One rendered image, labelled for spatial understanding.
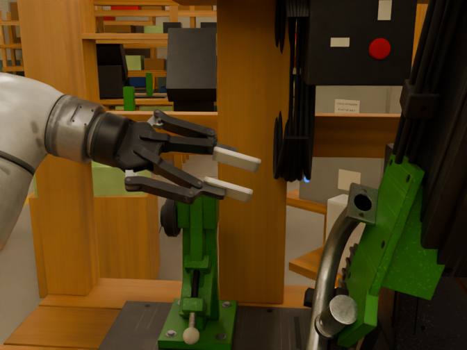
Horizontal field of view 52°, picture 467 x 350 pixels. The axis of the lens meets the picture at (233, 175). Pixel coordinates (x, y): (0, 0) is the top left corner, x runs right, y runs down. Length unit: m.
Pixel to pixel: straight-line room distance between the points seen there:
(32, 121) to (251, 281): 0.57
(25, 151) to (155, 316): 0.45
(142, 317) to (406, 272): 0.54
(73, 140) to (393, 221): 0.43
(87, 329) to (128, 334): 0.10
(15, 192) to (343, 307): 0.45
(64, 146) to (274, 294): 0.57
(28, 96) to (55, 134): 0.06
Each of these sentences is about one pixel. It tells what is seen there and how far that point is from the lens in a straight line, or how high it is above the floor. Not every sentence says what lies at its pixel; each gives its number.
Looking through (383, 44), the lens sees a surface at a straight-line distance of 0.84.
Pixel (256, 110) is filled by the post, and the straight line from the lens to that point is 0.94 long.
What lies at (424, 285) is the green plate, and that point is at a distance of 0.66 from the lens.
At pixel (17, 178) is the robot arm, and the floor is 1.24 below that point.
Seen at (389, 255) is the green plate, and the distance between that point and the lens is 0.62.
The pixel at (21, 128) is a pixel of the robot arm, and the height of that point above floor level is 1.31.
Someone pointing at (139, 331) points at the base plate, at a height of 0.90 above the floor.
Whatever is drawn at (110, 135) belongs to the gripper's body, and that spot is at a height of 1.29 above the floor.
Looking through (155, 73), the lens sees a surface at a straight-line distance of 7.53.
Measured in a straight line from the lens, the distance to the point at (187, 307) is 0.84.
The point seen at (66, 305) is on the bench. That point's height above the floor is 0.88.
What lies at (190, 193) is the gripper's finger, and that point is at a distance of 0.65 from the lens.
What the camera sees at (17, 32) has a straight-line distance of 11.39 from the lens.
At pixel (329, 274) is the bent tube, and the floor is 1.07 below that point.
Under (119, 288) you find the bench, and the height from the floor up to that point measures 0.88.
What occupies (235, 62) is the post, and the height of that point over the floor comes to 1.39.
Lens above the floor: 1.40
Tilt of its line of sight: 14 degrees down
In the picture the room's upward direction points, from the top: straight up
